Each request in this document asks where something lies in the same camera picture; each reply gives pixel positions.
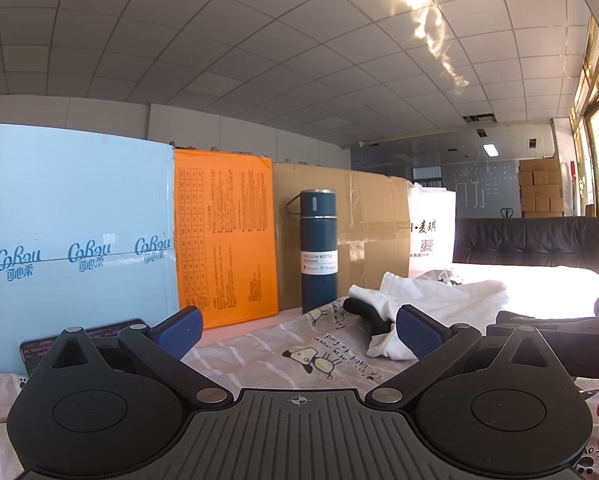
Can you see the golden window frame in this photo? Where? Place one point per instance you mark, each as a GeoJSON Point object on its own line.
{"type": "Point", "coordinates": [594, 110]}

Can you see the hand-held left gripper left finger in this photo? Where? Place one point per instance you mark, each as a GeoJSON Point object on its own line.
{"type": "Point", "coordinates": [179, 335]}

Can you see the ceiling light panel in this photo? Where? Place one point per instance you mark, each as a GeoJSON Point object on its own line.
{"type": "Point", "coordinates": [490, 149]}

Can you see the dark blue vacuum bottle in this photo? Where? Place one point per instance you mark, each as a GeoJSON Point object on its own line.
{"type": "Point", "coordinates": [319, 260]}

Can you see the light blue cardboard box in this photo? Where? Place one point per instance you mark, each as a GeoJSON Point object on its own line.
{"type": "Point", "coordinates": [79, 200]}

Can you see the orange cardboard box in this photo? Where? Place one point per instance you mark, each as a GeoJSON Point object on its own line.
{"type": "Point", "coordinates": [224, 240]}

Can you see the black smartphone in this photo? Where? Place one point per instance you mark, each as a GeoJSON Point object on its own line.
{"type": "Point", "coordinates": [39, 347]}

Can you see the brown cardboard box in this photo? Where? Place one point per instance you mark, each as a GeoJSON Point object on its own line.
{"type": "Point", "coordinates": [369, 220]}

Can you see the white t-shirt black trim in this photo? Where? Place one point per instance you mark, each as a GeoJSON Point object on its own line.
{"type": "Point", "coordinates": [454, 300]}

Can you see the printed cartoon bedsheet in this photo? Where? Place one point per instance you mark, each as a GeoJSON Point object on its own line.
{"type": "Point", "coordinates": [279, 340]}

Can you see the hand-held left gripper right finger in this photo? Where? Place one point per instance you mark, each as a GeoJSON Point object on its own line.
{"type": "Point", "coordinates": [419, 334]}

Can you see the white printed bag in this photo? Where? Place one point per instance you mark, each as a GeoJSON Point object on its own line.
{"type": "Point", "coordinates": [432, 230]}

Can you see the black leather sofa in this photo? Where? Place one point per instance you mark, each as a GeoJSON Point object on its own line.
{"type": "Point", "coordinates": [529, 242]}

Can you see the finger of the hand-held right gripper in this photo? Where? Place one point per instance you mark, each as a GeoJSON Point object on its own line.
{"type": "Point", "coordinates": [539, 329]}

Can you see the stack of cardboard boxes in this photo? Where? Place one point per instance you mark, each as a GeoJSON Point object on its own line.
{"type": "Point", "coordinates": [539, 185]}

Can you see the black cloth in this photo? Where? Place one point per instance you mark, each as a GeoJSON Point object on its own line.
{"type": "Point", "coordinates": [362, 307]}

